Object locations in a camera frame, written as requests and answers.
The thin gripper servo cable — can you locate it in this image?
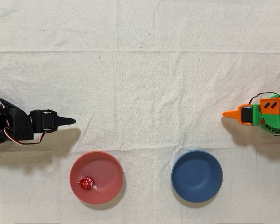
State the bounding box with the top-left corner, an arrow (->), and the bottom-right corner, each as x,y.
3,126 -> 46,146

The blue bowl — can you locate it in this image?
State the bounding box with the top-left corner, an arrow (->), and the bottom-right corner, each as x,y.
171,149 -> 224,203

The red candy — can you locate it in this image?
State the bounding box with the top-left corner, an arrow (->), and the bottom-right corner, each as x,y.
77,175 -> 101,193

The white tablecloth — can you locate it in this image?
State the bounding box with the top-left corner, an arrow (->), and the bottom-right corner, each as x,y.
0,0 -> 280,224

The red bowl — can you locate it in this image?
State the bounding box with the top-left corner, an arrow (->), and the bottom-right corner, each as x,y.
69,150 -> 125,205

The orange arm servo cable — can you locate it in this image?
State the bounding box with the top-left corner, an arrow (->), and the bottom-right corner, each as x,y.
248,92 -> 280,108

